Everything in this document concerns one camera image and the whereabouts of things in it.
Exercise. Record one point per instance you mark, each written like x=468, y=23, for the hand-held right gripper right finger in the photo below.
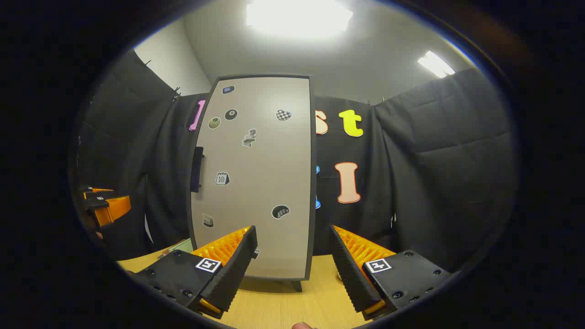
x=349, y=274

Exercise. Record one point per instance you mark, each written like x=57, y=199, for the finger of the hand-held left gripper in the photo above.
x=114, y=208
x=98, y=189

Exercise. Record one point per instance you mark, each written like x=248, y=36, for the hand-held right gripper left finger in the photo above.
x=235, y=269

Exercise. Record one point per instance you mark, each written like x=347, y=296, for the black backdrop cloth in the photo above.
x=434, y=160

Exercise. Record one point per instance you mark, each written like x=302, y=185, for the narrow ceiling light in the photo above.
x=436, y=64

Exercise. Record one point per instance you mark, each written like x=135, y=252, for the large ceiling light panel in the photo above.
x=297, y=16

